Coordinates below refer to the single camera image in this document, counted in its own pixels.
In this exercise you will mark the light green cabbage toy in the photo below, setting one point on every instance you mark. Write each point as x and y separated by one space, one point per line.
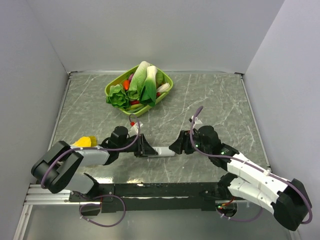
137 81

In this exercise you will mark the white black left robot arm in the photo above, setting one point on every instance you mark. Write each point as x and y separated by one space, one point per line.
57 169

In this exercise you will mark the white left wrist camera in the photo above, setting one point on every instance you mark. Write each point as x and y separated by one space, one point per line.
135 127

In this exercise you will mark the light green plastic basket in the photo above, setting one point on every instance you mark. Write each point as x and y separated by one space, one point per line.
161 78

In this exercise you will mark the yellow napa cabbage toy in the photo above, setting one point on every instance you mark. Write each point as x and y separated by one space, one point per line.
85 142

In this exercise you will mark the dark green bok choy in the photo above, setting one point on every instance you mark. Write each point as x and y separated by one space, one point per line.
148 94

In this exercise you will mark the red chili pepper toy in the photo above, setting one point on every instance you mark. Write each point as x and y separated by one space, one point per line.
135 102

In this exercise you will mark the orange carrot toy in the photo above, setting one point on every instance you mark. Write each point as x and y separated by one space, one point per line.
126 84

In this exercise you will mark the green lettuce toy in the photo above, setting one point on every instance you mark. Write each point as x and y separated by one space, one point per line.
117 97

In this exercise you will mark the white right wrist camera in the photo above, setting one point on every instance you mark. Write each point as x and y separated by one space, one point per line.
195 121

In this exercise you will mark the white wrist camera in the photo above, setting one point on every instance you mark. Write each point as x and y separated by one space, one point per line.
195 121
135 127

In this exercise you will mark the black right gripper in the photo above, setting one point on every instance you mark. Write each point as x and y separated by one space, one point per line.
182 143

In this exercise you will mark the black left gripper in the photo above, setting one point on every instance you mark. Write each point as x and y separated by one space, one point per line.
143 148

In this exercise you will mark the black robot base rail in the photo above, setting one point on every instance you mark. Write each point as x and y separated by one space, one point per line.
112 197

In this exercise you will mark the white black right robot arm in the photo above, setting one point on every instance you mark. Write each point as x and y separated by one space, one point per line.
287 200

